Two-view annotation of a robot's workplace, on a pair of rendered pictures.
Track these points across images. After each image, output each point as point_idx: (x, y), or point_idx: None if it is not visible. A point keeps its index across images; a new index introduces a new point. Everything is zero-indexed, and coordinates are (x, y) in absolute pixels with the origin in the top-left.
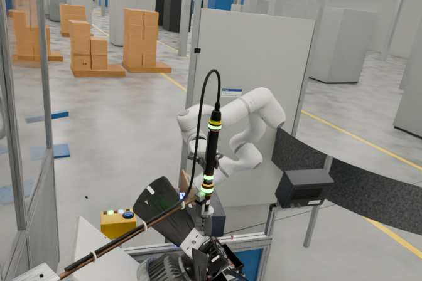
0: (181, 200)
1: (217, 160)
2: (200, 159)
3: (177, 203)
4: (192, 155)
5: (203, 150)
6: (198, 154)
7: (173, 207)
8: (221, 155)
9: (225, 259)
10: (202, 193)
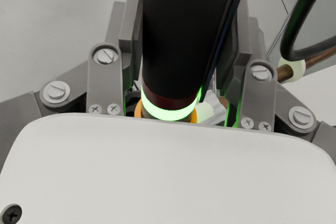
0: (303, 49)
1: None
2: (256, 58)
3: (318, 45)
4: (320, 145)
5: (215, 139)
6: (274, 114)
7: (331, 37)
8: (10, 100)
9: (132, 92)
10: (195, 106)
